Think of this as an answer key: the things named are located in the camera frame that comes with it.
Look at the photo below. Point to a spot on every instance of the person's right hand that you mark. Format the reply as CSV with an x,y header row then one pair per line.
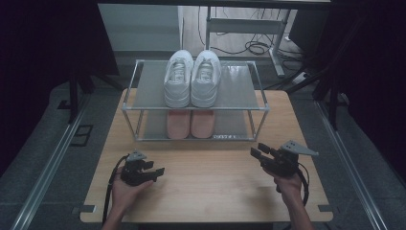
x,y
287,187

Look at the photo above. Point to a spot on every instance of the black stand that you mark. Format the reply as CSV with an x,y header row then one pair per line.
x,y
74,96
333,105

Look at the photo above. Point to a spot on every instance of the dark box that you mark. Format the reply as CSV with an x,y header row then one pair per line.
x,y
306,30

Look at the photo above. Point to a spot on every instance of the aluminium floor rail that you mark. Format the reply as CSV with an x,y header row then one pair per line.
x,y
48,172
351,172

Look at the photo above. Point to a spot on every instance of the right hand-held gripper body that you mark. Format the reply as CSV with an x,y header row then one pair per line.
x,y
284,163

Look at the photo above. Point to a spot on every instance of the dark curtain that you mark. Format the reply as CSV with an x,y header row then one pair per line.
x,y
376,80
41,64

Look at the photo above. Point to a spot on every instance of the white desk frame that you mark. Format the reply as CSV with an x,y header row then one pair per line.
x,y
245,26

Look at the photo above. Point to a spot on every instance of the white power strip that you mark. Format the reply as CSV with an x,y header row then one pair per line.
x,y
300,78

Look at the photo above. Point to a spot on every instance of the white cabinet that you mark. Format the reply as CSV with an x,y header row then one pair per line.
x,y
140,27

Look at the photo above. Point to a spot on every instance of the grey metal shoe rack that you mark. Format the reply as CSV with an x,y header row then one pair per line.
x,y
239,89

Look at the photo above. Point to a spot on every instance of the pink slipper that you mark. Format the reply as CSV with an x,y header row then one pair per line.
x,y
202,124
178,124

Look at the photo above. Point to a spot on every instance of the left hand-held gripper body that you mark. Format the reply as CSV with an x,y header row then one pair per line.
x,y
134,172

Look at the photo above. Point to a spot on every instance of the white sneaker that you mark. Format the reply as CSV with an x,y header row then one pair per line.
x,y
206,86
177,86

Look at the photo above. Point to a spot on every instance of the person's left hand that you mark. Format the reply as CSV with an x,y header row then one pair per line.
x,y
124,195

